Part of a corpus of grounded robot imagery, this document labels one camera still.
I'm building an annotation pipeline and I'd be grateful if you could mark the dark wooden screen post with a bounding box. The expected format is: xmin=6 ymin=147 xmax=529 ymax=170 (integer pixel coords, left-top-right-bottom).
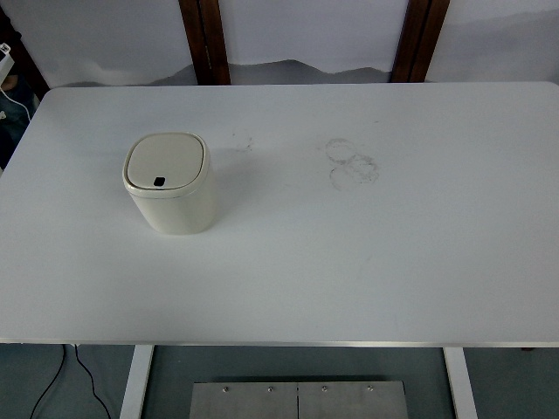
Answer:
xmin=390 ymin=0 xmax=452 ymax=84
xmin=177 ymin=0 xmax=231 ymax=86

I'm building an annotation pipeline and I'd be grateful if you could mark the mountain painted screen panel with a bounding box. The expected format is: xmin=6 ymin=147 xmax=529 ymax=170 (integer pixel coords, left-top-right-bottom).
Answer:
xmin=2 ymin=0 xmax=200 ymax=88
xmin=217 ymin=0 xmax=410 ymax=86
xmin=425 ymin=0 xmax=559 ymax=85

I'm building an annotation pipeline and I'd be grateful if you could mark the grey metal plate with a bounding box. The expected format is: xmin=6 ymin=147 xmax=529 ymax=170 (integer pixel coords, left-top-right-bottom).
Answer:
xmin=190 ymin=381 xmax=300 ymax=419
xmin=297 ymin=380 xmax=410 ymax=419

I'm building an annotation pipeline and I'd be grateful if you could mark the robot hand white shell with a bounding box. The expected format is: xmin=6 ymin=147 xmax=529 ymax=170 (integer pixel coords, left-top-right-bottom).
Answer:
xmin=0 ymin=42 xmax=15 ymax=86

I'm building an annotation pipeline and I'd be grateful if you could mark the white table leg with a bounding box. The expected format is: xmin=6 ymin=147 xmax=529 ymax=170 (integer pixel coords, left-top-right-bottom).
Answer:
xmin=442 ymin=347 xmax=480 ymax=419
xmin=119 ymin=346 xmax=156 ymax=419

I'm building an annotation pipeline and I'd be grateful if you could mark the cream plastic lidded trash bin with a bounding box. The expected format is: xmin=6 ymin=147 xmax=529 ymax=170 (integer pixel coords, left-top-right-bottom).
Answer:
xmin=121 ymin=131 xmax=218 ymax=237

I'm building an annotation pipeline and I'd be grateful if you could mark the black cable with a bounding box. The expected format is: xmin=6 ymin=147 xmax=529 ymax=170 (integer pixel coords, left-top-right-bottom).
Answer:
xmin=31 ymin=343 xmax=70 ymax=419
xmin=72 ymin=343 xmax=113 ymax=419

